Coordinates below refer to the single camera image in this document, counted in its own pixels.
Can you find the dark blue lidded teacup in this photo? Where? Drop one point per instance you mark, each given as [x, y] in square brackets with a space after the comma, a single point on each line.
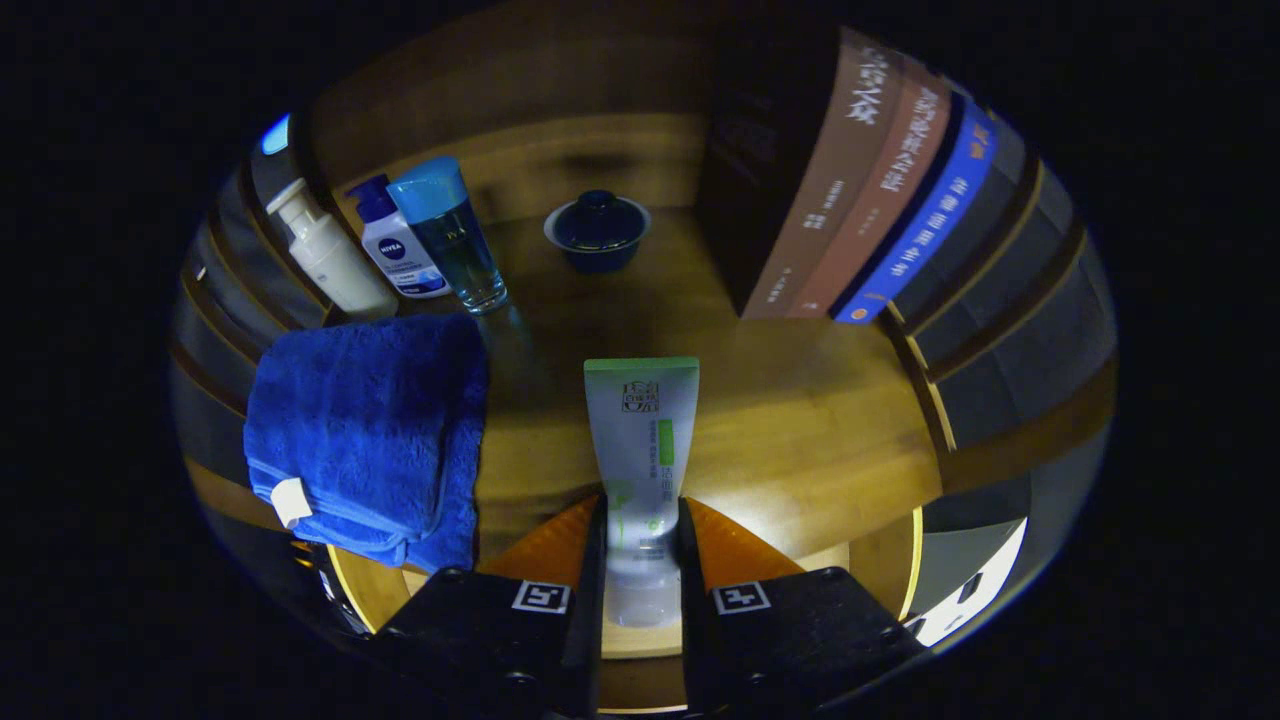
[597, 232]

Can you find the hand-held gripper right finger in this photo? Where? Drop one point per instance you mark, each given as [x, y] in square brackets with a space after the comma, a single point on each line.
[693, 620]

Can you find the brown wooden cabinet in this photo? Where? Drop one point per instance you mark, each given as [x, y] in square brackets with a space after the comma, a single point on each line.
[560, 150]

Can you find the clear teal bottle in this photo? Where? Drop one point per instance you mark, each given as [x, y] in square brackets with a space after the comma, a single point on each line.
[450, 235]

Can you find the white lotion bottle blue cap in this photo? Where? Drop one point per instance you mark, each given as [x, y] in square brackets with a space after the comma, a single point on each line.
[400, 255]

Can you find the reddish brown book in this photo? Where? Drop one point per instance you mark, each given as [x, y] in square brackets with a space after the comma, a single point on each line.
[885, 190]

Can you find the folded blue towel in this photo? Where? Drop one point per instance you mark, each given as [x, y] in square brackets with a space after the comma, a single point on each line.
[370, 420]

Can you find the white tube with green end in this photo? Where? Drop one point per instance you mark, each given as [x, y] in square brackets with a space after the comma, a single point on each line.
[640, 430]

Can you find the blue book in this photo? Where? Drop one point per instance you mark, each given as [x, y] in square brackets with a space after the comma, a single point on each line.
[925, 225]

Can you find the white pump bottle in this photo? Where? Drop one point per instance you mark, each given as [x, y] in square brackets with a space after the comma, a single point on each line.
[335, 265]

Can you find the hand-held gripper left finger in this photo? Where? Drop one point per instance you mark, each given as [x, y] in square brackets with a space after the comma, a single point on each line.
[592, 600]

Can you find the brown wooden countertop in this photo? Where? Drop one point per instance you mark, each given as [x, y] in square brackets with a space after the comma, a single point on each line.
[800, 430]

